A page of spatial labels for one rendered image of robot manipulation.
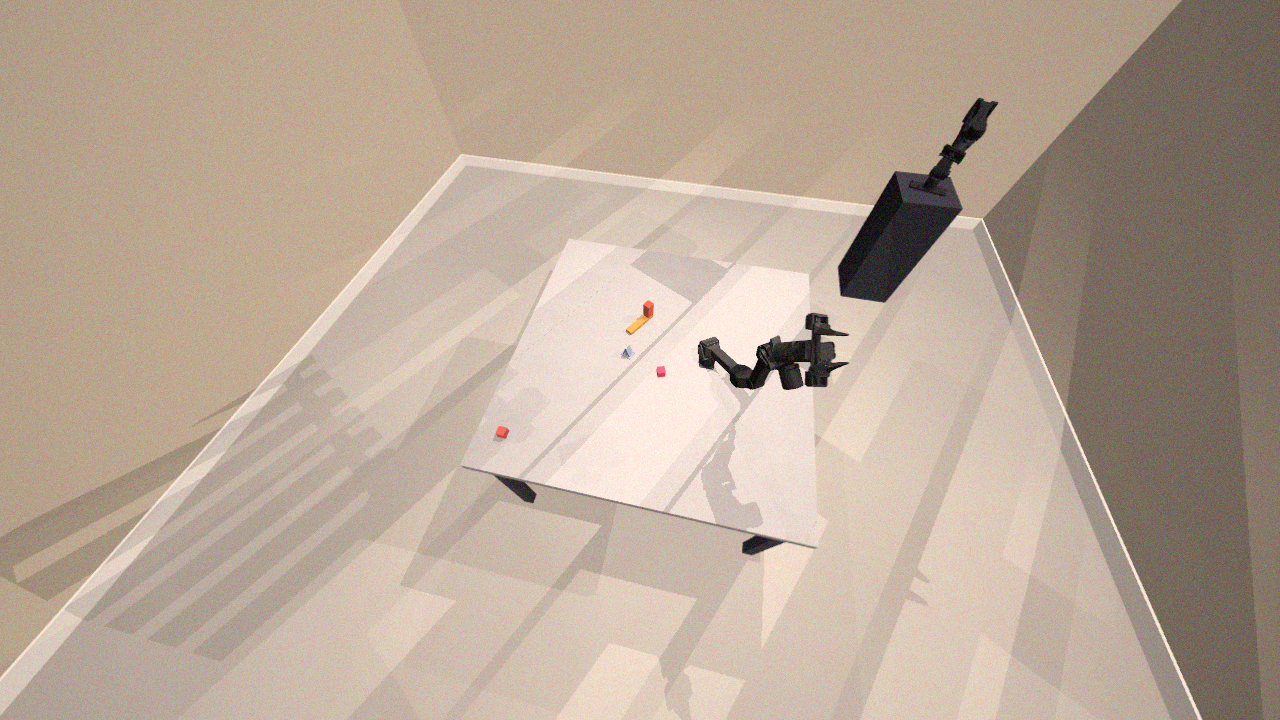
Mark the orange bar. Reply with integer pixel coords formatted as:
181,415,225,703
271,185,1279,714
626,300,654,334

